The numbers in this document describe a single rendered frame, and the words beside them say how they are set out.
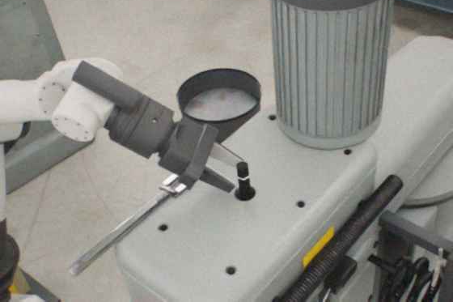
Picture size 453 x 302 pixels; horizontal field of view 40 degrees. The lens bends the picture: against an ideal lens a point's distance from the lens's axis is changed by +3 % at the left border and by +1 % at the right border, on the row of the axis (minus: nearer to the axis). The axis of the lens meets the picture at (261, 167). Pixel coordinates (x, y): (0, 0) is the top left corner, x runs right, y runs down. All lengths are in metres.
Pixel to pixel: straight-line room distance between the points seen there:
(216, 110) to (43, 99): 2.46
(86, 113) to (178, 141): 0.14
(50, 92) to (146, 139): 0.18
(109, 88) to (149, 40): 4.20
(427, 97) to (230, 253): 0.68
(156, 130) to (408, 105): 0.67
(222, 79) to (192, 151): 2.64
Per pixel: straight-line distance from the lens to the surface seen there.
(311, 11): 0.94
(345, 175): 1.05
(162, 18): 5.37
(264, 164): 1.07
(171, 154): 0.94
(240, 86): 3.56
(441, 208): 1.54
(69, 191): 3.92
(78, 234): 3.65
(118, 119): 0.94
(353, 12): 0.94
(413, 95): 1.44
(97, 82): 0.92
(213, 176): 0.96
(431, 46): 1.62
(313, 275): 1.01
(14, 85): 1.07
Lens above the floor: 2.63
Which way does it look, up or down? 44 degrees down
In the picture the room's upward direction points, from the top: 5 degrees counter-clockwise
